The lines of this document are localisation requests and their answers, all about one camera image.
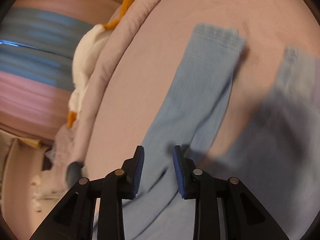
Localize light blue denim pants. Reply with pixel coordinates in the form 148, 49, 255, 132
93, 23, 320, 240

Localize pink rolled comforter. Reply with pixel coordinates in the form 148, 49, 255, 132
52, 0, 161, 169

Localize white goose plush toy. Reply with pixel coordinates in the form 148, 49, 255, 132
67, 0, 135, 129

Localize blue and pink curtain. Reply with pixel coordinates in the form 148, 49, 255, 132
1, 0, 120, 140

